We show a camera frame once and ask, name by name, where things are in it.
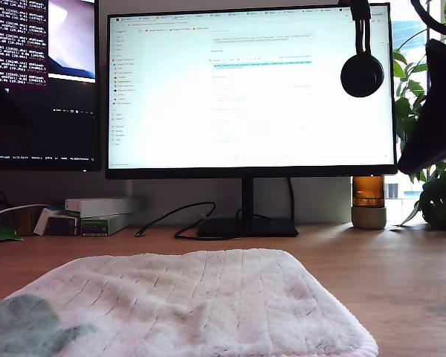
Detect small dark purple box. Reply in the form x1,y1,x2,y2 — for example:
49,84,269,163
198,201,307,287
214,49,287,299
46,215,81,237

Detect green and white box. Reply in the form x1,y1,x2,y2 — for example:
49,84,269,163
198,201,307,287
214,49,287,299
80,214,135,238

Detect black headphones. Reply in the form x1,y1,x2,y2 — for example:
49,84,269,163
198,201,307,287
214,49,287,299
337,0,386,99

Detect black monitor power cable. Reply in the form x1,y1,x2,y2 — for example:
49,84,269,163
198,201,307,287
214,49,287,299
288,177,300,224

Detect green leafy houseplant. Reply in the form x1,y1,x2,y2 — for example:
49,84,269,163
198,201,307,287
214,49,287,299
392,0,446,234

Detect flat white box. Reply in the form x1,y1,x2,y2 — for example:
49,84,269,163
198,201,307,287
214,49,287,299
65,196,148,219

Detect white pink fluffy tea towel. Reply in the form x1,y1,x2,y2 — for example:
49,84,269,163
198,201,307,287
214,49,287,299
0,248,379,357

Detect dark monitor with terminal windows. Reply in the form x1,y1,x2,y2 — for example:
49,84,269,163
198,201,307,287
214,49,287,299
0,0,103,173

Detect large monitor with white screen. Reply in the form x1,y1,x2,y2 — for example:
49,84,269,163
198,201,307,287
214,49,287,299
104,2,398,238

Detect black USB cable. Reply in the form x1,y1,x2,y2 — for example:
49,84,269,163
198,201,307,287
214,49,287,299
135,201,217,239

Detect white cable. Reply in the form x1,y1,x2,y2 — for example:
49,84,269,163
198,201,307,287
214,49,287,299
0,203,53,222

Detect black camera cable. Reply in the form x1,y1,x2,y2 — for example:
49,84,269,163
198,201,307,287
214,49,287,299
410,0,446,37

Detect small wooden block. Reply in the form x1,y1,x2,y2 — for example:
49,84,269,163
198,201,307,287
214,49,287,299
13,206,48,237

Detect small white tilted box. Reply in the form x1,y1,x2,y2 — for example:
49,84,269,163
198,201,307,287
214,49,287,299
33,207,68,237

